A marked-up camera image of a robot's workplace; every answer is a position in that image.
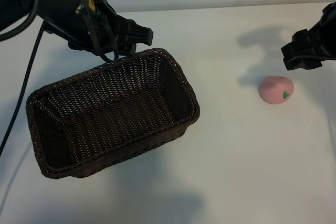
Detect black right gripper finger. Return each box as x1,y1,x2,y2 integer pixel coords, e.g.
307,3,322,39
291,24,320,45
280,40,323,71

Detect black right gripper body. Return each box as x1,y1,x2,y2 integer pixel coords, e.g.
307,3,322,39
316,3,336,61

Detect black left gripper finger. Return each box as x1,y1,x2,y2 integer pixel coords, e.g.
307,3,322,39
119,44,138,57
118,20,154,45

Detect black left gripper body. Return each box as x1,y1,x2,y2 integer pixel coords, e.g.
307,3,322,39
41,0,124,60

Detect pink peach with green mark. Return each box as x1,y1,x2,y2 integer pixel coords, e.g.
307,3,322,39
258,75,295,104

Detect dark brown wicker basket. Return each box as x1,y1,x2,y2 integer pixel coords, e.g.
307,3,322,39
25,47,201,180

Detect thin black gripper wires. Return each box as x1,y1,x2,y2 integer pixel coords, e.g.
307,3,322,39
78,3,120,64

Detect smooth black cable loop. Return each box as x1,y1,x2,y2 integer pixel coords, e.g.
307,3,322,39
0,0,39,42

